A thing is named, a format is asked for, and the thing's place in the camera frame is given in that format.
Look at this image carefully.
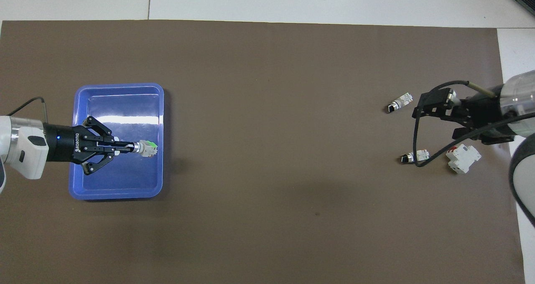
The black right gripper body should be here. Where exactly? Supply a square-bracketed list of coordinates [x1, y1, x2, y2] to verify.
[453, 84, 508, 140]

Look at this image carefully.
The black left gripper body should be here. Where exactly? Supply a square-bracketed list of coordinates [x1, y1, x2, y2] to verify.
[43, 123, 99, 164]

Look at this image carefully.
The white switch green base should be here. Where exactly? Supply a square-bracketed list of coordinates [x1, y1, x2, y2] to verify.
[387, 93, 414, 113]
[133, 139, 158, 158]

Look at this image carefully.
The blue plastic tray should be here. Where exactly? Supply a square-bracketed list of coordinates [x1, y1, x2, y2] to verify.
[68, 83, 165, 200]

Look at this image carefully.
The white circuit breaker red lever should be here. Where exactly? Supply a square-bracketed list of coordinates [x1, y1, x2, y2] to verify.
[445, 144, 482, 174]

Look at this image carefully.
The brown table mat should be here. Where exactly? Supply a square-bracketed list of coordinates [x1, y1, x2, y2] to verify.
[0, 20, 527, 284]

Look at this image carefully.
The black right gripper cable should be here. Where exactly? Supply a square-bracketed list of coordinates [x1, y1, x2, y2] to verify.
[413, 80, 535, 167]

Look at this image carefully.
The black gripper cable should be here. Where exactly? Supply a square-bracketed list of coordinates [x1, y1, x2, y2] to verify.
[413, 80, 535, 167]
[8, 97, 48, 126]

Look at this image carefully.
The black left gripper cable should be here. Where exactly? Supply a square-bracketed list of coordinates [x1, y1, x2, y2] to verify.
[8, 97, 48, 126]

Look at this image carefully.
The white switch orange base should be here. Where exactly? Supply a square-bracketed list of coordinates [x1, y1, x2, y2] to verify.
[400, 149, 430, 164]

